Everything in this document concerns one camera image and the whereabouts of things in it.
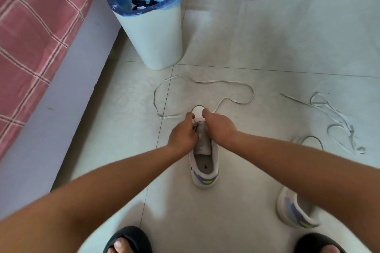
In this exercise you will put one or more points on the black scrap in bin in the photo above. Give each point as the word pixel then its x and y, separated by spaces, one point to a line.
pixel 144 4

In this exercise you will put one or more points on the person's left foot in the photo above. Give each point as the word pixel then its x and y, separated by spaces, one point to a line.
pixel 121 247

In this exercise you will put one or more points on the white sneaker with purple accents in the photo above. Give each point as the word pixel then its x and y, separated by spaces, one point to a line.
pixel 204 169
pixel 292 211

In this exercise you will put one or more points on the pink plaid bed sheet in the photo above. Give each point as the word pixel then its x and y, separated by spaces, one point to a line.
pixel 32 30

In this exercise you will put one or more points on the person's left forearm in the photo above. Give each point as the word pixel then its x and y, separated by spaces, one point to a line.
pixel 98 193

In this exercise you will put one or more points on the white shoelace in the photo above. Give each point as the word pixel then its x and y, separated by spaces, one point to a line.
pixel 341 116
pixel 207 81

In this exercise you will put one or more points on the person's left fingers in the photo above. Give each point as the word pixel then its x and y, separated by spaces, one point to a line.
pixel 190 119

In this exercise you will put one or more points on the white trash bin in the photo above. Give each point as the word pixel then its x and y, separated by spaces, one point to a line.
pixel 154 39

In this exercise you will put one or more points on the person's right hand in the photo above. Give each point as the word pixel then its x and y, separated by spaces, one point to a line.
pixel 221 128

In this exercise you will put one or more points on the person's right forearm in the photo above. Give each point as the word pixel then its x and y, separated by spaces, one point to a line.
pixel 311 166

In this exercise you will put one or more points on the person's right fingers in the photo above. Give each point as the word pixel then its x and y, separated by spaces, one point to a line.
pixel 207 118

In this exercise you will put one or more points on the black slipper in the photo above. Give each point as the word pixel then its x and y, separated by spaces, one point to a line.
pixel 320 239
pixel 130 233

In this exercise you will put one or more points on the person's left hand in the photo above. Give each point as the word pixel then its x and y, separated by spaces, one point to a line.
pixel 181 137

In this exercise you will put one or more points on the grey bed frame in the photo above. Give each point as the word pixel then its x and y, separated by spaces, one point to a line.
pixel 50 107

